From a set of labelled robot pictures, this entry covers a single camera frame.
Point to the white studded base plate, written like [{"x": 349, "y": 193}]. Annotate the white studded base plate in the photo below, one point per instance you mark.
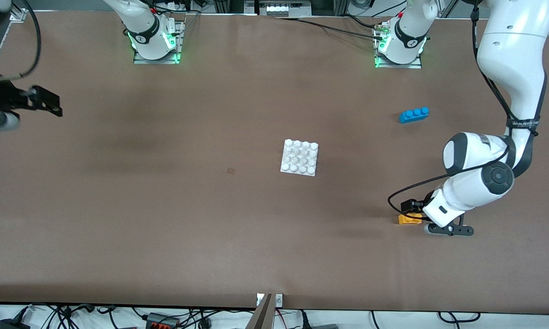
[{"x": 299, "y": 158}]

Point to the black power brick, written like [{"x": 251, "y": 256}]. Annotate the black power brick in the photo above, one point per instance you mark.
[{"x": 9, "y": 324}]

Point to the yellow two-stud block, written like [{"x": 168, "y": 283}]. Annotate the yellow two-stud block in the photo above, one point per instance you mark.
[{"x": 408, "y": 220}]

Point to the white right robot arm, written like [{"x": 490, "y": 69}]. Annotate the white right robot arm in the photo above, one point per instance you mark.
[{"x": 142, "y": 32}]

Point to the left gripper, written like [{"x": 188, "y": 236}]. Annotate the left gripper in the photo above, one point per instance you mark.
[{"x": 413, "y": 206}]

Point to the black orange power adapter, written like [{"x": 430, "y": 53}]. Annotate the black orange power adapter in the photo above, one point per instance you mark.
[{"x": 162, "y": 321}]

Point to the grey brown post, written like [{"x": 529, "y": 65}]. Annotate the grey brown post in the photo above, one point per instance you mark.
[{"x": 261, "y": 315}]

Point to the blue three-stud block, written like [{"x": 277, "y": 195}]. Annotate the blue three-stud block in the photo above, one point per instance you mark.
[{"x": 414, "y": 116}]

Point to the aluminium corner profile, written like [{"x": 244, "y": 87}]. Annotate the aluminium corner profile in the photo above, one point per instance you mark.
[{"x": 18, "y": 16}]

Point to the white power strip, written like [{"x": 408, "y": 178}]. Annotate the white power strip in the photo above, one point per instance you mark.
[{"x": 279, "y": 8}]

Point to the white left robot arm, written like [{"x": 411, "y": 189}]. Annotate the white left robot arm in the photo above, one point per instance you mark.
[{"x": 512, "y": 41}]

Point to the white metal bracket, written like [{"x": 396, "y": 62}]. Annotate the white metal bracket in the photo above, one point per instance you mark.
[{"x": 278, "y": 300}]

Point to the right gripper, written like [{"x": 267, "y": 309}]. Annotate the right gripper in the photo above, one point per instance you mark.
[{"x": 1, "y": 97}]

